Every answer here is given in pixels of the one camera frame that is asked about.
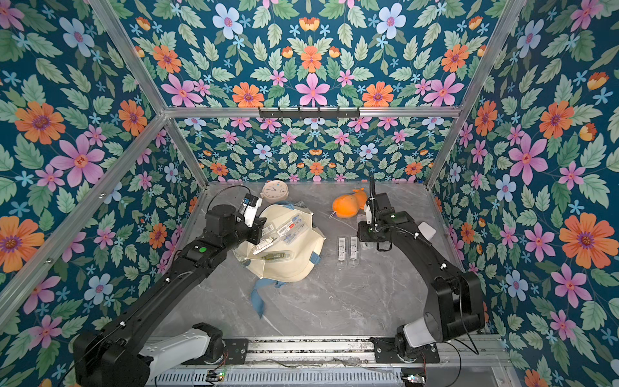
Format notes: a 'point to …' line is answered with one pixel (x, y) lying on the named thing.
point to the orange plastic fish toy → (347, 205)
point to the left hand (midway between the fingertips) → (267, 217)
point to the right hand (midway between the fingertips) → (369, 229)
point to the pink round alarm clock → (275, 191)
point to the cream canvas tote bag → (288, 249)
